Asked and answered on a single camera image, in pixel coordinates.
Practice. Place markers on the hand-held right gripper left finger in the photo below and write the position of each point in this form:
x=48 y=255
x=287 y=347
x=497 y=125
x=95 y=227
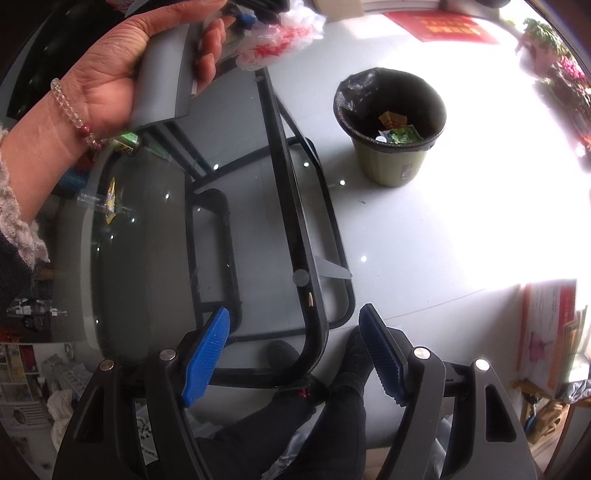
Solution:
x=207 y=353

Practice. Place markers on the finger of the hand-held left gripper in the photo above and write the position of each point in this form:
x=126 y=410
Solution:
x=256 y=11

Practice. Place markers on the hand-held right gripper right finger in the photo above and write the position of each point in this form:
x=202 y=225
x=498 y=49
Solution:
x=383 y=355

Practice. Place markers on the white red-printed plastic bag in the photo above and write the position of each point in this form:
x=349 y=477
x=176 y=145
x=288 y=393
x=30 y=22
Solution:
x=281 y=41

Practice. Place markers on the yellow snack wrapper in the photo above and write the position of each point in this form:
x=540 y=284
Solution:
x=111 y=198

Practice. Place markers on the orange paper bag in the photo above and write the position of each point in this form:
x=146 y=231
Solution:
x=392 y=120

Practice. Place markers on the olive trash bin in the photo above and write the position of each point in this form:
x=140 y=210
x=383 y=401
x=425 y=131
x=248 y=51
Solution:
x=392 y=166

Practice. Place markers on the green snack packet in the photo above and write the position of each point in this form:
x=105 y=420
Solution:
x=404 y=135

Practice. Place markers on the person's left hand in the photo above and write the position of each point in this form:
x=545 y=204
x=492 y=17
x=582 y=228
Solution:
x=106 y=69

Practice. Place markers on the dark shoe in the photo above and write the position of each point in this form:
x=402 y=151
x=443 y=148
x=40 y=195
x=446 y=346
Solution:
x=353 y=360
x=286 y=360

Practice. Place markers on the person's dark trousers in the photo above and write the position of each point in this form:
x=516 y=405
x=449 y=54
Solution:
x=277 y=434

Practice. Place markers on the glass coffee table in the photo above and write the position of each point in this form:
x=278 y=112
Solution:
x=147 y=258

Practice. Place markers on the blue water jug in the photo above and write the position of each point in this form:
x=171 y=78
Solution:
x=77 y=180

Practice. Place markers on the clear plastic jar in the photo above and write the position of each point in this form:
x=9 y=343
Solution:
x=101 y=204

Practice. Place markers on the red door mat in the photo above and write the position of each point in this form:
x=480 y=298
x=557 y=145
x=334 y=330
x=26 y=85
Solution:
x=443 y=27

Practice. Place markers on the potted flowering plants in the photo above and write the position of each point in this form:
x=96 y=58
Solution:
x=563 y=69

